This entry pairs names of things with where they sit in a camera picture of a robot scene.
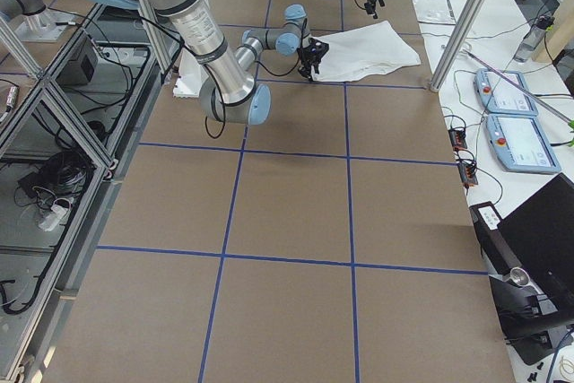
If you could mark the white long-sleeve printed t-shirt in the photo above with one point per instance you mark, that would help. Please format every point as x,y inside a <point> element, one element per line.
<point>369,50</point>

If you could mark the clear plastic bag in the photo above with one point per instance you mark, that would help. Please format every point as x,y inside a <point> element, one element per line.
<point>434,12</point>

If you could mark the blue-grey teach pendant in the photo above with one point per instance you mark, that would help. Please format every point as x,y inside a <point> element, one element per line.
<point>520,144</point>
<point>500,97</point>

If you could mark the metal reacher grabber tool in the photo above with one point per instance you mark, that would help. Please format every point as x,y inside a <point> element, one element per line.
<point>528,93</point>

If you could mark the black laptop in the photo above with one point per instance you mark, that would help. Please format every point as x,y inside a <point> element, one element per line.
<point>537,236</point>

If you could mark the aluminium frame post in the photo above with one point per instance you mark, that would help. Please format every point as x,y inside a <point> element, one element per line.
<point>455,42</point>

